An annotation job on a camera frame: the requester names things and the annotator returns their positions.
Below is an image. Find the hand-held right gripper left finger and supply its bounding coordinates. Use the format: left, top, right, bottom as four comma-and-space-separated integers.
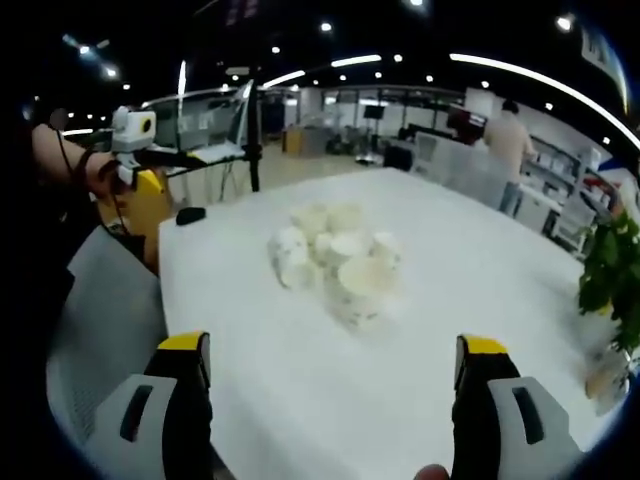
82, 329, 215, 480

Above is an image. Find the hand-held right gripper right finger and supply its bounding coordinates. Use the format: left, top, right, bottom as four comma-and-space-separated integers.
449, 333, 587, 480

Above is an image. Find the pile of white paper cups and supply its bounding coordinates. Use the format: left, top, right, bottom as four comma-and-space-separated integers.
267, 200, 404, 335

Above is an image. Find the black upright pole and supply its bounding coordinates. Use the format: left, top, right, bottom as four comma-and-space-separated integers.
246, 79, 264, 194

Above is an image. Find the person's left hand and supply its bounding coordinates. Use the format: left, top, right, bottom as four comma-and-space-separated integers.
87, 153, 125, 197

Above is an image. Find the person's right hand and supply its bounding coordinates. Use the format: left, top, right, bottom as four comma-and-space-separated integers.
411, 463, 451, 480

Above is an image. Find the small black object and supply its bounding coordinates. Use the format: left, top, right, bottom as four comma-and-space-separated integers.
175, 205, 208, 227

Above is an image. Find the grey mesh chair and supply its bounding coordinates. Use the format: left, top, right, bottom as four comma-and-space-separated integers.
45, 223, 169, 454

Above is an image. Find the white table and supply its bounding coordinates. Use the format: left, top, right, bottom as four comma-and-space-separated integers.
157, 167, 632, 480

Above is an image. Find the green potted plant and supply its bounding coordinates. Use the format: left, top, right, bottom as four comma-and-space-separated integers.
577, 208, 640, 417

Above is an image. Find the black screen on stand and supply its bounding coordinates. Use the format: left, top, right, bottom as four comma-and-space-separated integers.
362, 103, 387, 151

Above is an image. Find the white shelving unit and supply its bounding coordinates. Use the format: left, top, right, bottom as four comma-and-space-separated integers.
517, 143, 619, 254

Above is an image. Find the red machine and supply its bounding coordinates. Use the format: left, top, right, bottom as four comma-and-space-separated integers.
446, 105, 487, 145

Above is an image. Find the long curved ceiling light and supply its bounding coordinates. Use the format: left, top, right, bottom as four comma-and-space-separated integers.
448, 51, 640, 151

